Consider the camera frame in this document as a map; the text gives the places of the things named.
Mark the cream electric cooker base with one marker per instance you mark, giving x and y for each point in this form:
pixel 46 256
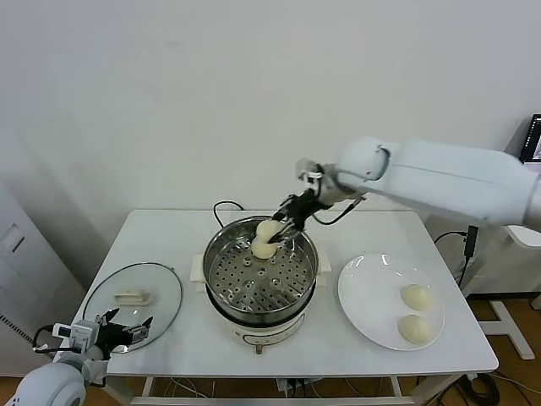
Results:
pixel 270 330

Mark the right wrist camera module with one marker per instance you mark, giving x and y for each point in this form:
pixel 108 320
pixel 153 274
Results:
pixel 310 169

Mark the white round plate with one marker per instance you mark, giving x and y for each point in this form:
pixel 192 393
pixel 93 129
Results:
pixel 372 296

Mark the black laptop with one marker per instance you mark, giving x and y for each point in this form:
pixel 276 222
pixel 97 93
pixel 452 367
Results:
pixel 533 139

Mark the white cabinet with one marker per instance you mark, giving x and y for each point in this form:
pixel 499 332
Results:
pixel 25 275

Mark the white side desk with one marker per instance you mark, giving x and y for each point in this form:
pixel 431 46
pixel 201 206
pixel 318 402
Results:
pixel 513 332

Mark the white steamed baozi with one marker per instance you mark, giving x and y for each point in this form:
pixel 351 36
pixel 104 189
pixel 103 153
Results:
pixel 266 230
pixel 415 327
pixel 262 251
pixel 417 296

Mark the white power strip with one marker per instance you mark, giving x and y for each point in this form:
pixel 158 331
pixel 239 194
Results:
pixel 282 385

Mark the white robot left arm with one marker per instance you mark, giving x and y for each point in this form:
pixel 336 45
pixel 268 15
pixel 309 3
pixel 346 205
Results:
pixel 50 385

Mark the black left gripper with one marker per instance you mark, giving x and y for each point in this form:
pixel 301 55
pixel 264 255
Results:
pixel 113 336

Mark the white table frame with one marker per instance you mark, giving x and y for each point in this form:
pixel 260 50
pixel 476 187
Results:
pixel 395 385

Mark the stainless steel steamer basket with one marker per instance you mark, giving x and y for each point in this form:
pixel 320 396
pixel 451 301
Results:
pixel 224 254

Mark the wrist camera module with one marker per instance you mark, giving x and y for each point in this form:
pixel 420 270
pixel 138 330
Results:
pixel 310 169
pixel 82 334

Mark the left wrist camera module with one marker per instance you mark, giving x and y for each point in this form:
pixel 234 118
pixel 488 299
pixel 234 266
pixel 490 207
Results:
pixel 82 334

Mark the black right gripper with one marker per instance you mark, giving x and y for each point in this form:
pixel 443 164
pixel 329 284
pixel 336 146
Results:
pixel 306 207

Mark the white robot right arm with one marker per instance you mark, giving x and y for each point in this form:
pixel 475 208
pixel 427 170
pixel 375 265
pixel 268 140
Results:
pixel 444 177

